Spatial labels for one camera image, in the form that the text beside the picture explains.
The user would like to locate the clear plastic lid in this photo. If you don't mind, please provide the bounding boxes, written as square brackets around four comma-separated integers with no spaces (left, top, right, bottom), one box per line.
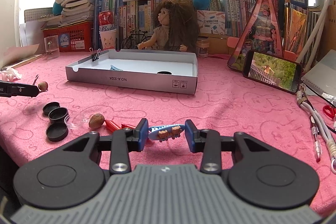
[64,113,87,130]

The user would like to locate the black round lid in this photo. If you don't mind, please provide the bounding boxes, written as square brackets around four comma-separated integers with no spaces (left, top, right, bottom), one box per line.
[49,107,68,123]
[157,71,172,75]
[46,122,68,142]

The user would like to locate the pink triangular toy house box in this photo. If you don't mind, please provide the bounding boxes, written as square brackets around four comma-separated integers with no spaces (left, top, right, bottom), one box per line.
[228,0,283,71]

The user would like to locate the pink bunny tablecloth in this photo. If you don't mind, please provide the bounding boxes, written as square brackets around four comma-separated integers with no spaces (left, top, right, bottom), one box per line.
[1,52,335,215]

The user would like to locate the stack of books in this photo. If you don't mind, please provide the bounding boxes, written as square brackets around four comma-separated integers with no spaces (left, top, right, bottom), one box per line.
[41,0,112,27]

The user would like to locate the crumpled pink white tissue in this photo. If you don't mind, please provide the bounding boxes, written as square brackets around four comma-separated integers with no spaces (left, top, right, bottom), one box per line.
[1,68,22,83]

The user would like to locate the red plastic crate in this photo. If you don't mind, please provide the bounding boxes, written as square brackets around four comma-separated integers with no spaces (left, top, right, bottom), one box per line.
[42,21,93,52]

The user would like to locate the white cat paper cup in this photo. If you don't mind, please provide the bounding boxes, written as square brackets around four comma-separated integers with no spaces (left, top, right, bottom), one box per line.
[100,30,117,50]

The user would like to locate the small wooden bead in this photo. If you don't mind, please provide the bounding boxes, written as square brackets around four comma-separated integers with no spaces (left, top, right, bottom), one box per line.
[38,81,49,92]

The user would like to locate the white cardboard box tray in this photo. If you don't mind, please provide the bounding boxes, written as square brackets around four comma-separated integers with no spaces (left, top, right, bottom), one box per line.
[66,50,198,95]

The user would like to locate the black binder clip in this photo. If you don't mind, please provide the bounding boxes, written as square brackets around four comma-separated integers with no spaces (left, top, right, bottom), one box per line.
[33,75,39,85]
[89,48,101,62]

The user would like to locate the small jar with lid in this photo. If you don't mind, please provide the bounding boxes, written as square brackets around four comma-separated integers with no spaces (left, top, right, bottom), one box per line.
[196,38,210,58]

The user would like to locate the black miniature bicycle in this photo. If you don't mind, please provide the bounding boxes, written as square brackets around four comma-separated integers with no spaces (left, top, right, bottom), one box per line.
[120,30,151,50]

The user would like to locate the red crayon shaped toy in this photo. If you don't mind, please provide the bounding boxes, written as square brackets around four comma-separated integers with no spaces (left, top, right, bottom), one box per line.
[105,120,136,133]

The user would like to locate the black binder clip on tray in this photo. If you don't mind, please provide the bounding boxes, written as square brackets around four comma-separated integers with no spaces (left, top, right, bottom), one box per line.
[89,48,101,62]

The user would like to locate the clear acrylic block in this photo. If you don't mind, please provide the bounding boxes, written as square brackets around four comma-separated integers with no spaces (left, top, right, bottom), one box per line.
[44,35,60,60]

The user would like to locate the row of books on shelf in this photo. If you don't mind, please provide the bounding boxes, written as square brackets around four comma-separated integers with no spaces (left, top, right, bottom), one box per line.
[93,0,324,57]

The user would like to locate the smartphone playing video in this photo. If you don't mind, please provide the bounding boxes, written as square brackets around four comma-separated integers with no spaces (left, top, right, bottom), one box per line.
[243,51,303,94]

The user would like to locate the blue hair clip with bears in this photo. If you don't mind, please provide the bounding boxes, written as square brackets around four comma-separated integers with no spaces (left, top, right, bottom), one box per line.
[148,124,185,142]

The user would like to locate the white cable bundle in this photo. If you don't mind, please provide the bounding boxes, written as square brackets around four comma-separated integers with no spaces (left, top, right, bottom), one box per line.
[295,83,336,167]

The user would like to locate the brown walnut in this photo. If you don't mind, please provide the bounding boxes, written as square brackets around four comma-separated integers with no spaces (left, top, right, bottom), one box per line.
[88,113,105,130]

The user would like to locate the red Budweiser can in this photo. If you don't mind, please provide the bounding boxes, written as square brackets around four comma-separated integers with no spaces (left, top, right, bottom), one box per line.
[98,11,116,32]

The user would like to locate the brown haired doll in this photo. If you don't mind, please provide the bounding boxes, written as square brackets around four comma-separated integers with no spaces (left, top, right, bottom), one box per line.
[137,0,199,52]

